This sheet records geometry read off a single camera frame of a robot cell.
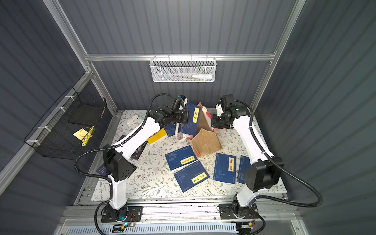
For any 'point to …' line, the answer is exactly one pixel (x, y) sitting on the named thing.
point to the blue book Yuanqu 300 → (224, 169)
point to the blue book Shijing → (192, 127)
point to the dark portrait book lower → (102, 170)
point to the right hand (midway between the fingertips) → (214, 123)
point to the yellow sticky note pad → (81, 133)
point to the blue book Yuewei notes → (180, 157)
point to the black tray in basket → (87, 114)
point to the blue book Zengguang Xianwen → (191, 176)
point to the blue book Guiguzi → (244, 163)
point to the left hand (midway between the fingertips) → (191, 117)
